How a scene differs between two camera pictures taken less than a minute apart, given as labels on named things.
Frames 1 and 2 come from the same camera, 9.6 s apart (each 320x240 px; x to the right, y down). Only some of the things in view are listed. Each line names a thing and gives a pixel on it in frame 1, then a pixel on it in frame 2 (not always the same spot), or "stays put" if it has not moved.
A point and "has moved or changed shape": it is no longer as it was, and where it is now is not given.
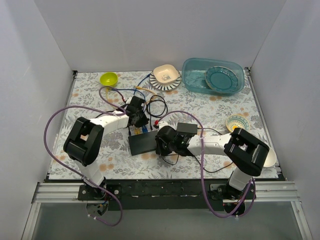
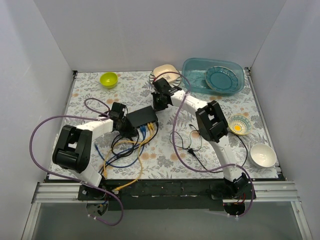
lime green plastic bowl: x=109 y=79 stays put
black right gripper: x=160 y=144 -> x=158 y=100
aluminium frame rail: x=67 y=192 stays put
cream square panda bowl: x=166 y=74 stays put
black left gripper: x=139 y=119 -> x=127 y=128
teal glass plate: x=221 y=79 stays put
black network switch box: x=143 y=143 has moved or changed shape
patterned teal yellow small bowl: x=237 y=121 stays put
